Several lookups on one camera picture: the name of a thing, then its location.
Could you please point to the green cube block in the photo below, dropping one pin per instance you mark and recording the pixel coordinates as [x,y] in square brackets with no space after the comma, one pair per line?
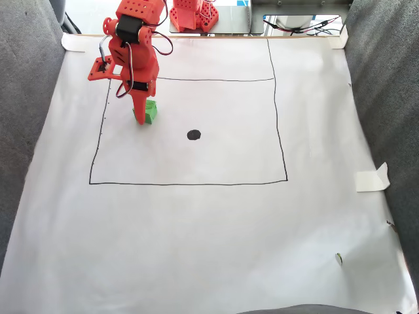
[151,112]

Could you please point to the black dot mark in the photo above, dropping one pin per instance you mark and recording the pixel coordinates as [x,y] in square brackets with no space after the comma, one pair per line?
[193,134]

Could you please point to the white tape piece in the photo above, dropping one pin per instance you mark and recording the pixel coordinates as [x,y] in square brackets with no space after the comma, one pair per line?
[338,38]
[73,43]
[370,181]

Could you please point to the grey fabric panel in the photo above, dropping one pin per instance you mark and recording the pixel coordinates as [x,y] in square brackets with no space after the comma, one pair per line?
[26,114]
[389,98]

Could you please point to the large white paper sheet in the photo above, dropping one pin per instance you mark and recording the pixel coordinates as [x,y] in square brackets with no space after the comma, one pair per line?
[209,229]

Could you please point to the small round white sticker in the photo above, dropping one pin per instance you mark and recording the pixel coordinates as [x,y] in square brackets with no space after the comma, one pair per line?
[338,259]

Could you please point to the grey rounded object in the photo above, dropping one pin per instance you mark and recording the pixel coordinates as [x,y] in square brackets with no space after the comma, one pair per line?
[304,309]

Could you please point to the orange gripper camera mount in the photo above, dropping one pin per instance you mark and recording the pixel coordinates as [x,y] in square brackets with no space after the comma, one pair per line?
[96,73]

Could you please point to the grey metal frame bar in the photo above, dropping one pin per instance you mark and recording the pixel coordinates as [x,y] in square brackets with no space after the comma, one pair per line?
[294,6]

